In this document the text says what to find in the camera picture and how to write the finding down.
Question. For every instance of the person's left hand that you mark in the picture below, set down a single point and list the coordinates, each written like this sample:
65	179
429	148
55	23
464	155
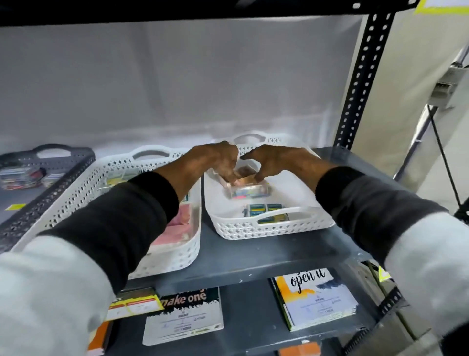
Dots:
216	156

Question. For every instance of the person's right fingers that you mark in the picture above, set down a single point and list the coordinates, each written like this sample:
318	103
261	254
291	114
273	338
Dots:
262	170

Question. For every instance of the dark grey lattice basket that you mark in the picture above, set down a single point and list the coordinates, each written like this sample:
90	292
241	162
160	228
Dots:
55	183

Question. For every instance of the pink packets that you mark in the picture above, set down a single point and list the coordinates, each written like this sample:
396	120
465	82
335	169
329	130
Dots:
176	231

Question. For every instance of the grey wall bracket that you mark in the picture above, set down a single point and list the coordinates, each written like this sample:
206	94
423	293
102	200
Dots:
449	86

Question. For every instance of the pile of colourful packets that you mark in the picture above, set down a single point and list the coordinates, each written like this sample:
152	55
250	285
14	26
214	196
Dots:
20	178

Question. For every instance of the black cover notebook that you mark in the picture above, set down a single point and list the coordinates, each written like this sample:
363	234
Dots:
183	319

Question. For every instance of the orange notebook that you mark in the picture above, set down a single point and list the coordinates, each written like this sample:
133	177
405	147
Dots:
99	337
300	349

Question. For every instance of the person's right hand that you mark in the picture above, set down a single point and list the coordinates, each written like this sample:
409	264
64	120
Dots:
282	159

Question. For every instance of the yellow bordered paper label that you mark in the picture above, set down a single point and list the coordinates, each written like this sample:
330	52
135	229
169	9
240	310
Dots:
439	6

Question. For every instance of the person's left fingers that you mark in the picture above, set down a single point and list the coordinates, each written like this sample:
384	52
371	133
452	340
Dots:
229	172

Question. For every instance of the person's right forearm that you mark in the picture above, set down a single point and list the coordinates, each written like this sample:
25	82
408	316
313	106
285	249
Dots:
384	220

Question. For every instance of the yellow and white notebook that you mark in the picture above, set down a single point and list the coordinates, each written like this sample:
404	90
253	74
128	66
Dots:
315	300

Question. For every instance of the small yellow shelf label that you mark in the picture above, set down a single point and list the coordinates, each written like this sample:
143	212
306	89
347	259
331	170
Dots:
14	207

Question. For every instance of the clear box of sticky notes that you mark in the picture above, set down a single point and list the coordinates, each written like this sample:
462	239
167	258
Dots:
251	190

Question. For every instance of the small yellow tag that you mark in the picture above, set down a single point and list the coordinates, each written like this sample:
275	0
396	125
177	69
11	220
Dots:
383	274

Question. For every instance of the yellow and red label card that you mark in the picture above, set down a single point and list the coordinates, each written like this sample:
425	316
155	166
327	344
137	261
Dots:
135	303

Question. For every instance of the blue and yellow packets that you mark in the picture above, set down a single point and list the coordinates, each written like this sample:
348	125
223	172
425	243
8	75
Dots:
265	211

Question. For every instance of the grey metal pole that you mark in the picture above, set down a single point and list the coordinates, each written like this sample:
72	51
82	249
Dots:
414	146

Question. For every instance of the person's left forearm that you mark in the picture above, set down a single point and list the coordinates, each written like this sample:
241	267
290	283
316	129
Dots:
110	227

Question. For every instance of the yellow green packet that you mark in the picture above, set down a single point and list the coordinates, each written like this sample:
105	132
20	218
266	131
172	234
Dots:
119	179

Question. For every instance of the small white lattice basket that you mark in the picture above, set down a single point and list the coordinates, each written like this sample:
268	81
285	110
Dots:
293	198

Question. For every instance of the dark metal shelf rack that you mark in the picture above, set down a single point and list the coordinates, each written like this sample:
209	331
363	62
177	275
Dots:
256	256

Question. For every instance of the large white lattice basket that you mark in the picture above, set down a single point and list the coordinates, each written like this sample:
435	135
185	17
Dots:
91	183

